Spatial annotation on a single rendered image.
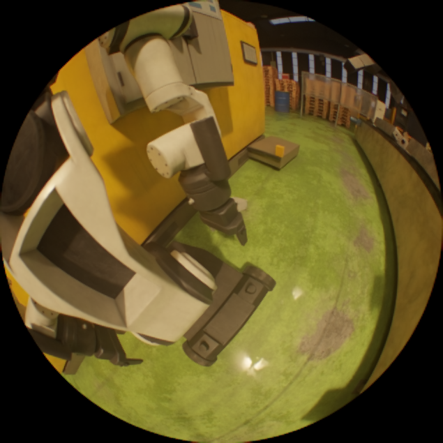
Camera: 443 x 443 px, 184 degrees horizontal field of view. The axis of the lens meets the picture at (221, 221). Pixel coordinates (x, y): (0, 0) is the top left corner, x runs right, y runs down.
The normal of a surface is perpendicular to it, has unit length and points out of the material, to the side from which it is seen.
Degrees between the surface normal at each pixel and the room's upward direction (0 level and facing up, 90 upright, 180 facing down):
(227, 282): 0
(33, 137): 90
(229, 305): 0
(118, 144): 90
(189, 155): 79
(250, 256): 0
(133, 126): 90
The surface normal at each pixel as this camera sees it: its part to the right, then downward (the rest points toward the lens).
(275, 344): -0.14, -0.59
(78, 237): 0.75, 0.32
